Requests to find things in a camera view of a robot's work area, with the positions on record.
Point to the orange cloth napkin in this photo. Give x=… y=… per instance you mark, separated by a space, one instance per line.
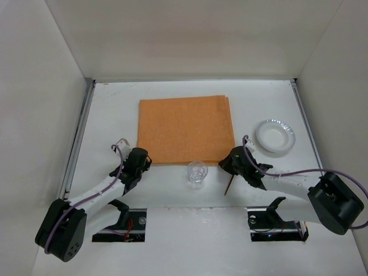
x=182 y=130

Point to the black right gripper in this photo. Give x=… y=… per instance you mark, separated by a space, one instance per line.
x=230 y=164

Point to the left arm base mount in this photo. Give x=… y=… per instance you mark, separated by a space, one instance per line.
x=129 y=228

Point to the right aluminium table rail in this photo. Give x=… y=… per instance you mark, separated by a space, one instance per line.
x=306 y=122

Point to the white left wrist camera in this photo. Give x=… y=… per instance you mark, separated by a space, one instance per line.
x=124 y=147

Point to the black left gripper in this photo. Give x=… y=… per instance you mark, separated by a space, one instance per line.
x=142 y=162

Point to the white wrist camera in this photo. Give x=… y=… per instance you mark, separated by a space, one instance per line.
x=124 y=147
x=249 y=144

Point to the left aluminium table rail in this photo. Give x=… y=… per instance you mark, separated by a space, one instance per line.
x=77 y=141

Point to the aluminium table rail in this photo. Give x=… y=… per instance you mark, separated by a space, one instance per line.
x=306 y=122
x=77 y=141

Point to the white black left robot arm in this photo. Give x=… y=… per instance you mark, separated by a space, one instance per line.
x=98 y=214

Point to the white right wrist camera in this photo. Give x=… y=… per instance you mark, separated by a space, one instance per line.
x=249 y=144

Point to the white paper plate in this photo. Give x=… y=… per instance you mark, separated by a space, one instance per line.
x=275 y=136

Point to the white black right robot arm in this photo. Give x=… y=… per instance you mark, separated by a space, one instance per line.
x=326 y=200

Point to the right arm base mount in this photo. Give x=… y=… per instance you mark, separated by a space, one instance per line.
x=267 y=226

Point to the clear plastic cup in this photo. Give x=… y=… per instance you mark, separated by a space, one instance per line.
x=197 y=172

